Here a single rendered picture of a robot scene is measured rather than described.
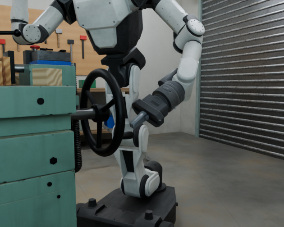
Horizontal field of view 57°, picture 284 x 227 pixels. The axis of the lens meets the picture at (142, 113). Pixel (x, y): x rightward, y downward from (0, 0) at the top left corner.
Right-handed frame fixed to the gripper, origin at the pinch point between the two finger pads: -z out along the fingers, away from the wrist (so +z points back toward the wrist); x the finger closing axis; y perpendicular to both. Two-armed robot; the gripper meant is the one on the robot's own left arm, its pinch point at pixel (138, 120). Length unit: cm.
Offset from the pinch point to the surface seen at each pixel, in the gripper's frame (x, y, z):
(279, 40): 44, -118, 268
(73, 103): -1.5, 22.7, -18.8
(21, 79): 30.8, 12.3, -18.9
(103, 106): 11.7, 2.1, -4.3
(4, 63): 25.1, 22.8, -22.2
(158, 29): 247, -175, 275
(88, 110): 12.8, 3.1, -9.1
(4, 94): 2.6, 30.2, -29.1
